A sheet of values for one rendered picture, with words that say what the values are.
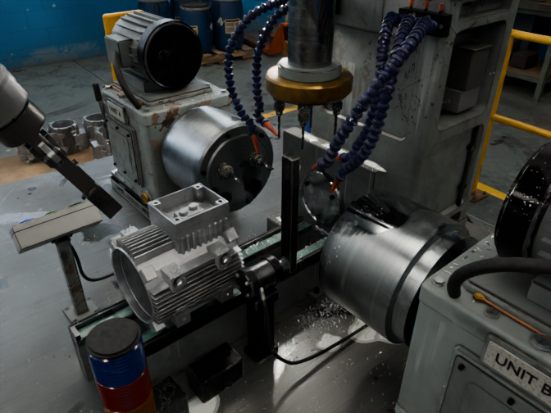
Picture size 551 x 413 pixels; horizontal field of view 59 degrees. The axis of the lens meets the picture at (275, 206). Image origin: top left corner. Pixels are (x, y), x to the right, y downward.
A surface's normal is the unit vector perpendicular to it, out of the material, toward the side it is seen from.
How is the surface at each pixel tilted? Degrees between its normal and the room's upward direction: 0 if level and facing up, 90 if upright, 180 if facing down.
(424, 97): 90
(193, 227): 90
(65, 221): 52
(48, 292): 0
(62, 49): 90
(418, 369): 90
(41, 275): 0
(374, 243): 43
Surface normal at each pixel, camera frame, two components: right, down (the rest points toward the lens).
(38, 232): 0.51, -0.20
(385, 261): -0.59, -0.28
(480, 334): -0.77, 0.34
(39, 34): 0.61, 0.42
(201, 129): -0.36, -0.59
